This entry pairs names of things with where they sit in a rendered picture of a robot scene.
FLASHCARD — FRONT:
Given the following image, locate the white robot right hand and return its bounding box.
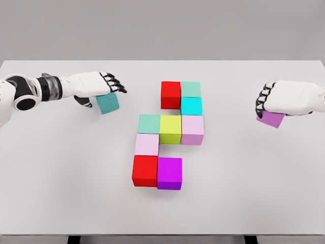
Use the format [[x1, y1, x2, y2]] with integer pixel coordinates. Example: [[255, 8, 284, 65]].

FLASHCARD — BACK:
[[255, 80, 322, 119]]

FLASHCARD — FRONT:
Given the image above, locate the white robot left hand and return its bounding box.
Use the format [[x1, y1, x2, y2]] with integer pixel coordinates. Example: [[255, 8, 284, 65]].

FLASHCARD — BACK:
[[71, 71, 128, 109]]

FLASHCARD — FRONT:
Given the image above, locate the violet cube block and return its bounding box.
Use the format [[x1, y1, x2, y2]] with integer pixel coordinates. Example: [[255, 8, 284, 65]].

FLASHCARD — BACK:
[[255, 111, 286, 129]]

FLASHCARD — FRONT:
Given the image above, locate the teal cube block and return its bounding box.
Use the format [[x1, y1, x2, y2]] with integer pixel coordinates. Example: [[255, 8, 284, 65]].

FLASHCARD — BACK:
[[95, 92, 120, 115]]

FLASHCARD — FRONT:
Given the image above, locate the mint green cube block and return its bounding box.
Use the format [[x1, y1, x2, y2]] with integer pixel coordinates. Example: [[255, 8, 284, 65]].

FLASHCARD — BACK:
[[180, 81, 202, 99], [137, 114, 161, 135]]

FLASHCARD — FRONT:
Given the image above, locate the red cube block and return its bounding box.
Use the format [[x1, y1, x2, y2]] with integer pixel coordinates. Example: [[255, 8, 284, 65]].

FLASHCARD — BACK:
[[132, 155, 159, 188], [160, 81, 182, 110]]

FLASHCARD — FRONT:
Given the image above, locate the pale pink cube block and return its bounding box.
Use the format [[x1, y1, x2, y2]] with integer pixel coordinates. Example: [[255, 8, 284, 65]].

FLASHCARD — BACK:
[[180, 114, 205, 146], [134, 133, 160, 157]]

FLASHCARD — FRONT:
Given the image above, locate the yellow-green cube block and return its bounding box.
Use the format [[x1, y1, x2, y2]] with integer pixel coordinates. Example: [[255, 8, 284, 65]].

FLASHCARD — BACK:
[[158, 114, 183, 145]]

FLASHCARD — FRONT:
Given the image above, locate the cyan cube block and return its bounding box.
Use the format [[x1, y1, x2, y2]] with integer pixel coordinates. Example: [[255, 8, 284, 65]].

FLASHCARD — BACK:
[[180, 97, 204, 116]]

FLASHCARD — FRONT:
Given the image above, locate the bright magenta cube block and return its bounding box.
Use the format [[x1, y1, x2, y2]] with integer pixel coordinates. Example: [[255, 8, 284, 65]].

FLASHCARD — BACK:
[[156, 157, 183, 191]]

